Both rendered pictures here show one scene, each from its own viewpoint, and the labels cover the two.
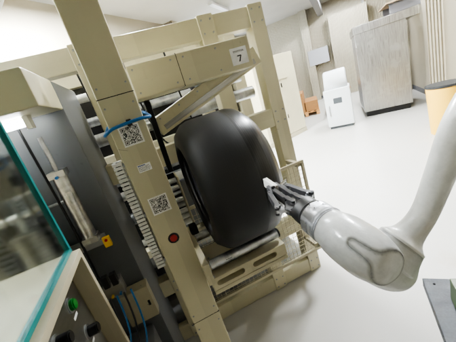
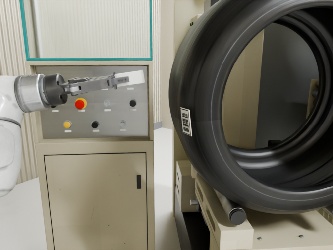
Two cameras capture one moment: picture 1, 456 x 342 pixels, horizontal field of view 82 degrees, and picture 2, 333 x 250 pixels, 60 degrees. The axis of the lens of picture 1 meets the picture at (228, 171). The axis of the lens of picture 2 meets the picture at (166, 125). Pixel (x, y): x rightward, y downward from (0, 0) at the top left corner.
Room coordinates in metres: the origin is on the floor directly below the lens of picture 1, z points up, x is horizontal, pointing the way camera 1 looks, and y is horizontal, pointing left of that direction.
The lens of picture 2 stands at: (0.98, -0.81, 1.31)
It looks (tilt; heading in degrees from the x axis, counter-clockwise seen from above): 14 degrees down; 101
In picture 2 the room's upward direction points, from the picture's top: straight up
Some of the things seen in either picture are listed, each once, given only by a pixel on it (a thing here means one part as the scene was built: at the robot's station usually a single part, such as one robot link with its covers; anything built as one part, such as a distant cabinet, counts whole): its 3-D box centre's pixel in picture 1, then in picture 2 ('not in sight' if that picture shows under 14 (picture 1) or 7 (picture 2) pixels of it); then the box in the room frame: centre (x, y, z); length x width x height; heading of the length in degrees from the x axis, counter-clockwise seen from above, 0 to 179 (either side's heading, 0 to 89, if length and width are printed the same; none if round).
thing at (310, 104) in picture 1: (305, 102); not in sight; (9.09, -3.28, 0.38); 1.31 x 0.93 x 0.77; 153
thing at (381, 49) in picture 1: (383, 65); not in sight; (6.50, -4.43, 1.01); 1.57 x 1.22 x 2.03; 153
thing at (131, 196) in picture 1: (141, 216); not in sight; (0.99, 0.39, 1.19); 0.05 x 0.04 x 0.48; 15
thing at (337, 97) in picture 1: (338, 98); not in sight; (6.12, -2.99, 0.65); 0.69 x 0.59 x 1.29; 154
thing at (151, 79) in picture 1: (189, 70); not in sight; (1.45, 0.03, 1.71); 0.61 x 0.25 x 0.15; 105
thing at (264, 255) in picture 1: (247, 261); (218, 204); (1.00, 0.04, 0.83); 0.36 x 0.09 x 0.06; 105
